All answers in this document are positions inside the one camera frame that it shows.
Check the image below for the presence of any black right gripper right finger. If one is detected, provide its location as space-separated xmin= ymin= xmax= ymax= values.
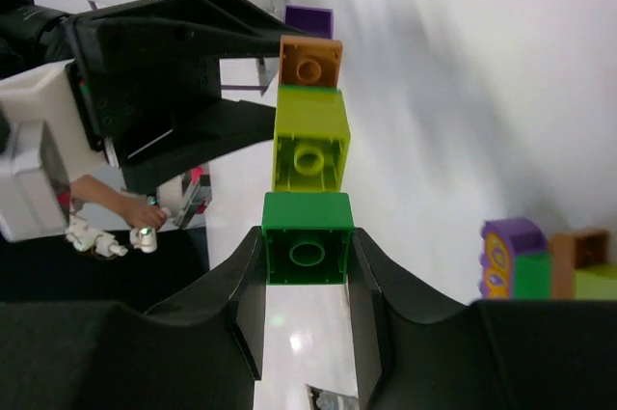
xmin=349 ymin=229 xmax=616 ymax=409

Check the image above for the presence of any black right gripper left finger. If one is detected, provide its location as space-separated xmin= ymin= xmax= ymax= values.
xmin=1 ymin=227 xmax=265 ymax=409

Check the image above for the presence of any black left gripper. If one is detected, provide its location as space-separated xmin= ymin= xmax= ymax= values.
xmin=65 ymin=0 xmax=308 ymax=193

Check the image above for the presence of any orange brown lego plate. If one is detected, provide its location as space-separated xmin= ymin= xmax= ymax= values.
xmin=279 ymin=35 xmax=343 ymax=89

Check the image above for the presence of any purple rounded lego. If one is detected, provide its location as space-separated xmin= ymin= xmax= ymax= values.
xmin=284 ymin=5 xmax=334 ymax=40

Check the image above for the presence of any lime green square lego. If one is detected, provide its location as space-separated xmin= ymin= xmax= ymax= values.
xmin=272 ymin=85 xmax=351 ymax=193

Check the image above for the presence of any dark green square lego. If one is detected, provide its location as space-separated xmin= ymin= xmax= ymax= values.
xmin=261 ymin=192 xmax=355 ymax=286

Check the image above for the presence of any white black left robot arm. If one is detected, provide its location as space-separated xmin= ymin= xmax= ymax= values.
xmin=1 ymin=0 xmax=298 ymax=193

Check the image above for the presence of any operator hand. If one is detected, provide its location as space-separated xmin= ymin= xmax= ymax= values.
xmin=114 ymin=194 xmax=168 ymax=230

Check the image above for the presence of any lego stack on table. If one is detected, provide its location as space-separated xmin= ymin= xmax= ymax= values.
xmin=478 ymin=217 xmax=616 ymax=301

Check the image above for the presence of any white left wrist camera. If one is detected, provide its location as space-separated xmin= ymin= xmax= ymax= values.
xmin=1 ymin=61 xmax=105 ymax=241

